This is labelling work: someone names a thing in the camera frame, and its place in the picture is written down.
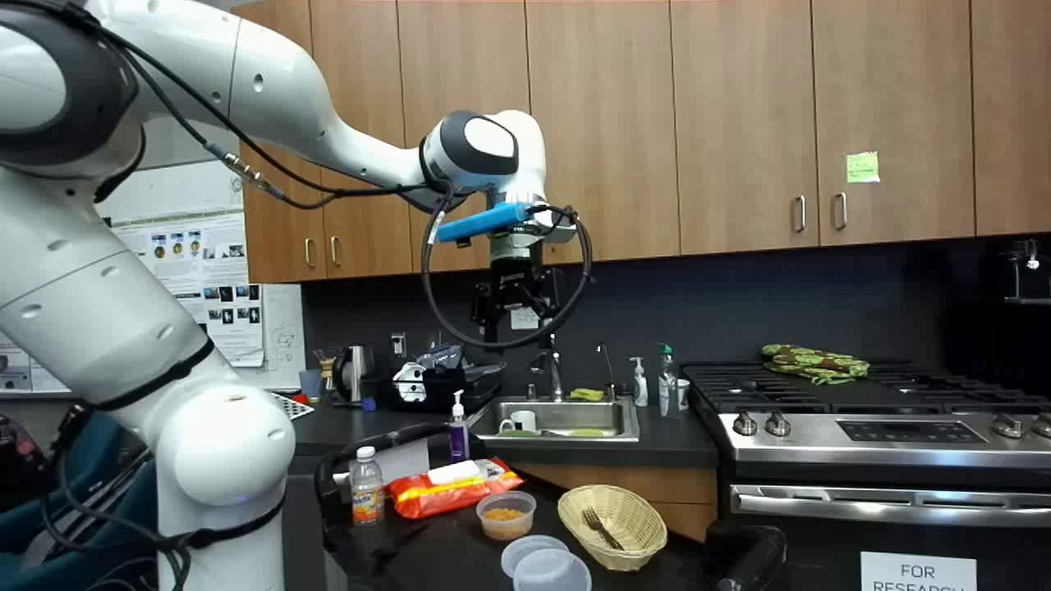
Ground plastic tub of orange crumbs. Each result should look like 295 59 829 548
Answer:
474 489 543 544

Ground steel sink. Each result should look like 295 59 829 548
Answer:
474 394 644 446

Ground clear plastic lid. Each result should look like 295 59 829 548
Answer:
498 531 572 584
508 544 596 591

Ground wall poster with pictures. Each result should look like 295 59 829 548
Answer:
107 210 271 370

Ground black cart handle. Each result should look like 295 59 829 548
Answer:
706 523 793 591

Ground blue chair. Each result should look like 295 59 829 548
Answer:
0 411 162 591

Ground white printed sign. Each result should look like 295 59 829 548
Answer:
856 548 981 591

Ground brown spoon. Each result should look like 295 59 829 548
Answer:
578 505 627 554

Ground purple soap pump bottle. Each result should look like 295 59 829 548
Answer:
442 388 474 464

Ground blue wrist camera bar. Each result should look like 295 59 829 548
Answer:
434 198 537 246

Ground black coffee machine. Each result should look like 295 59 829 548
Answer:
376 337 507 416

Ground red wipes package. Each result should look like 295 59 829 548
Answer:
387 457 525 523

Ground green sticky note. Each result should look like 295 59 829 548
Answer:
845 149 884 187

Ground black cable loop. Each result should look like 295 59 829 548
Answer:
416 199 596 356

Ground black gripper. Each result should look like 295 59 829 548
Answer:
474 238 556 340

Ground steel thermos jug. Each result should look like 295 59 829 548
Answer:
337 340 370 406

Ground clear spray bottle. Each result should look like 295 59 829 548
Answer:
655 340 679 420

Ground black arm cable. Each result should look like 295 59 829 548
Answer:
42 0 452 214

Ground white soap dispenser bottle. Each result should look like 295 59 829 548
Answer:
627 356 649 411

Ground steel gas stove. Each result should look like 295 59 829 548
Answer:
679 357 1051 591

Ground green vegetables on stove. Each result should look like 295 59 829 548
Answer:
760 340 874 388

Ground wooden wall cabinets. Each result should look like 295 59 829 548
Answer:
235 0 1051 289

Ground white wall paper sheet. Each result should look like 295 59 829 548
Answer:
258 280 308 394

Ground chrome faucet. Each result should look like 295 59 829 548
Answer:
543 331 569 406

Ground oval wicker basket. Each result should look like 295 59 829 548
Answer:
556 483 671 576

